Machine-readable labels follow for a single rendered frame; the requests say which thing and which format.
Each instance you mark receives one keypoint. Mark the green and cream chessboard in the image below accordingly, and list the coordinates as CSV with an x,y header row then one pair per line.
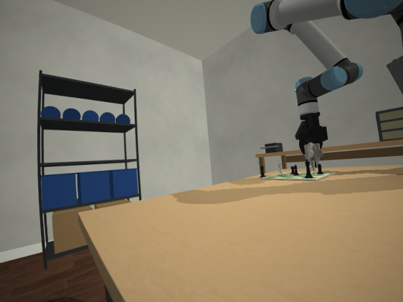
x,y
287,176

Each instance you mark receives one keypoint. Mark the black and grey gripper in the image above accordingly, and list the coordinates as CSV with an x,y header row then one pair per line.
x,y
316,133

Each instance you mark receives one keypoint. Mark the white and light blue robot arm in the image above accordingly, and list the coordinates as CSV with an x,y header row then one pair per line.
x,y
296,15

